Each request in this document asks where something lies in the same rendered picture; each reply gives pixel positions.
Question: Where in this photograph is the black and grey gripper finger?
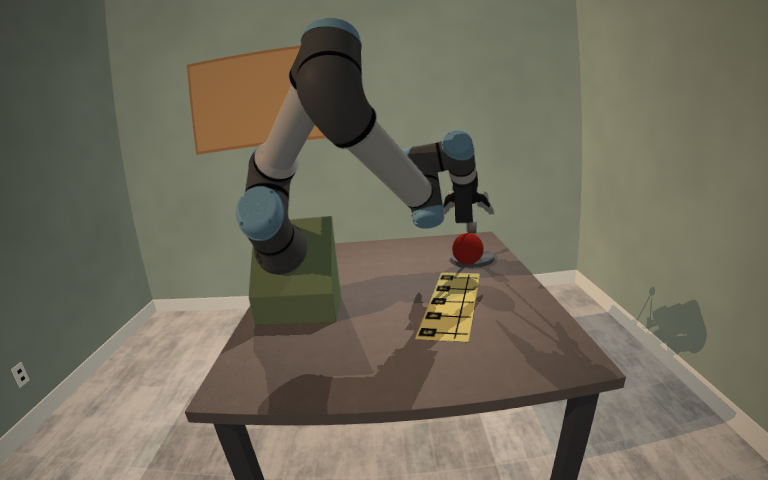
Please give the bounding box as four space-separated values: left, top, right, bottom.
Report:
477 191 494 214
443 191 455 214

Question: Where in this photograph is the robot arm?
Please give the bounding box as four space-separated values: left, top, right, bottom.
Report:
236 18 477 274

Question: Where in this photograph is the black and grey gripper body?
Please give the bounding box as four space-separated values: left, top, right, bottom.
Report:
451 174 478 204

